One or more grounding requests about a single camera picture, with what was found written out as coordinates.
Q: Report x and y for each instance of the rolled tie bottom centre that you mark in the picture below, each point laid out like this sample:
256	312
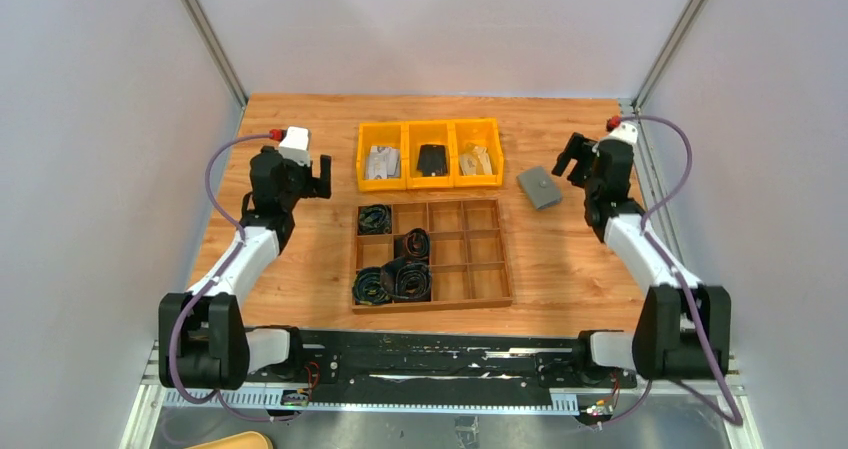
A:
406	281

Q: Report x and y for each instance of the rolled tie top left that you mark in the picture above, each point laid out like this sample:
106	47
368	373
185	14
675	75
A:
374	220

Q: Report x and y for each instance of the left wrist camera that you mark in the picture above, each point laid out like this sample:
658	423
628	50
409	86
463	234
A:
295	144

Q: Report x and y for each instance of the white cards in bin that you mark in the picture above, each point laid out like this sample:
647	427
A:
382	163

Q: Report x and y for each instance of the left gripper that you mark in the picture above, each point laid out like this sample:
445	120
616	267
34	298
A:
316	187

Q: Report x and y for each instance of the rolled tie bottom left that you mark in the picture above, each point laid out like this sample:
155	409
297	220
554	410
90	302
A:
368	289

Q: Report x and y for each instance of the rolled tie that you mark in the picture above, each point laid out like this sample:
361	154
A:
374	220
368	289
414	245
406	281

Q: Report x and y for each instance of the yellow three-bin tray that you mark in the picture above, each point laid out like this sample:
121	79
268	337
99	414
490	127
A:
408	136

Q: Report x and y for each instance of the rolled tie middle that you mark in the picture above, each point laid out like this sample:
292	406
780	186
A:
414	245

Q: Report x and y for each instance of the black card wallet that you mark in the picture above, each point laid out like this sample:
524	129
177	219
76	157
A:
432	160

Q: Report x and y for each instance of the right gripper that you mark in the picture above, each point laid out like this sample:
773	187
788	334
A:
574	144

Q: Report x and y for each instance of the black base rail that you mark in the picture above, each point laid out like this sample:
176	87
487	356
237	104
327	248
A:
445	371

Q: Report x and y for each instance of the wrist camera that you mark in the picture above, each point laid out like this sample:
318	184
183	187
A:
625	132
295	144

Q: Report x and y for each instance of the grey card holder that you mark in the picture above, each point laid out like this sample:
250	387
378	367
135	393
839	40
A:
538	186

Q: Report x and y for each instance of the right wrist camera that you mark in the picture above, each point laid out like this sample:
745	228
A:
625	132

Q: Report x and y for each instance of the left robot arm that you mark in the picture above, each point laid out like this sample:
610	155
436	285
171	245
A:
203	340

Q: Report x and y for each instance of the beige cards in bin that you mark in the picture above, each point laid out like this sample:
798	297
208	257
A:
474	160

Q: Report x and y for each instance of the wooden compartment tray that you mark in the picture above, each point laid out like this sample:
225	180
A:
469	259

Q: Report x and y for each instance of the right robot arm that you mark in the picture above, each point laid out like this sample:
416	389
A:
683	331

